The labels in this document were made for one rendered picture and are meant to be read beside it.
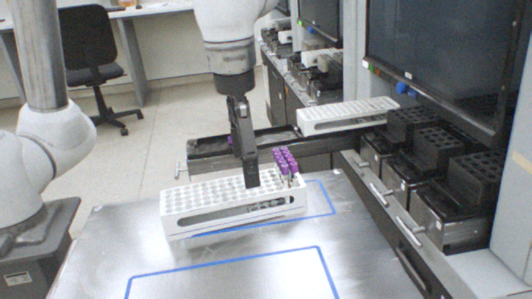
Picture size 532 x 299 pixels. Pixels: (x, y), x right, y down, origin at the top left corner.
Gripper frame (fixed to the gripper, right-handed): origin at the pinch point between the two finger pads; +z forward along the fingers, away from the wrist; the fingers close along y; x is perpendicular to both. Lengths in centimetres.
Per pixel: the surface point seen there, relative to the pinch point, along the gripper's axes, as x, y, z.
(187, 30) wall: 3, -388, 35
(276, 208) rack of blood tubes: 4.6, 4.9, 8.5
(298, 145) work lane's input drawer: 19.6, -30.0, 13.0
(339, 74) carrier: 49, -70, 7
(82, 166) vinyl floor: -92, -216, 93
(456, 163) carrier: 43.5, 7.4, 4.8
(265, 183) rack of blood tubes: 3.8, -0.9, 5.5
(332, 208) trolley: 16.3, 5.7, 10.8
